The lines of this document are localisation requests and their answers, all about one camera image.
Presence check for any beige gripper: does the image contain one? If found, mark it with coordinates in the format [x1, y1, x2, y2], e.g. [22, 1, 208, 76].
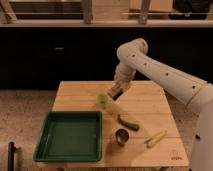
[114, 74, 131, 91]

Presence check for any wooden black felt eraser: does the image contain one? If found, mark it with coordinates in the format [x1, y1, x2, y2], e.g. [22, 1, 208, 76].
[107, 85, 123, 100]

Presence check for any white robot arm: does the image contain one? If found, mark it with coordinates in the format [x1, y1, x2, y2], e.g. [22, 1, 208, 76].
[114, 38, 213, 171]

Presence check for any green plastic tray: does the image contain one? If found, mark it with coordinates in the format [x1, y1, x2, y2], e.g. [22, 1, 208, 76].
[33, 111, 103, 162]

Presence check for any green plastic cup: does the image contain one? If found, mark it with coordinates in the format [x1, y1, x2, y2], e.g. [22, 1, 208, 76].
[97, 94, 108, 108]

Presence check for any green cucumber toy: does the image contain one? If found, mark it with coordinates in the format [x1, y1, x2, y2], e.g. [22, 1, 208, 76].
[117, 115, 140, 131]

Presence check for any wooden table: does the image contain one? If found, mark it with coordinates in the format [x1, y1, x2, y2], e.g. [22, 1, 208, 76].
[37, 81, 189, 168]

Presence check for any small metal cup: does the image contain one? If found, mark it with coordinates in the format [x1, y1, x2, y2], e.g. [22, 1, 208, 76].
[115, 129, 129, 146]

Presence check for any black chair back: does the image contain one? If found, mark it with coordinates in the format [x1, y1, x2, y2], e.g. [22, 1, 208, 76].
[7, 142, 16, 171]

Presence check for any wooden shelf rail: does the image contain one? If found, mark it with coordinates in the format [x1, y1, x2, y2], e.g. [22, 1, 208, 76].
[0, 0, 213, 27]

